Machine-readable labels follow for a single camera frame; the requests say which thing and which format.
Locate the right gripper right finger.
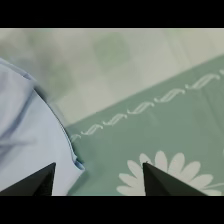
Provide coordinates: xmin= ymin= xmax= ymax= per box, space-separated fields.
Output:
xmin=142 ymin=161 xmax=208 ymax=197

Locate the light blue shirt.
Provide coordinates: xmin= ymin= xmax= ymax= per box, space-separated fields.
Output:
xmin=0 ymin=57 xmax=86 ymax=197

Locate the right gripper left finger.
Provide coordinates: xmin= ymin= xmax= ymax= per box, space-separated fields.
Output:
xmin=0 ymin=162 xmax=57 ymax=197

